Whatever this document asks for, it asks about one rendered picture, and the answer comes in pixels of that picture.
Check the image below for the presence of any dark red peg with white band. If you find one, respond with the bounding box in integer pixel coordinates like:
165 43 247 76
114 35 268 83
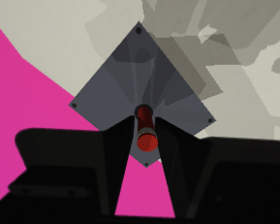
137 107 158 151

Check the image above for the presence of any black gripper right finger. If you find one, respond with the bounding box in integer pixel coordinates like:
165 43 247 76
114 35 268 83
154 116 280 219

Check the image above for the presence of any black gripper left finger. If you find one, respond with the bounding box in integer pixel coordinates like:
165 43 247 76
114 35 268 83
15 115 135 215

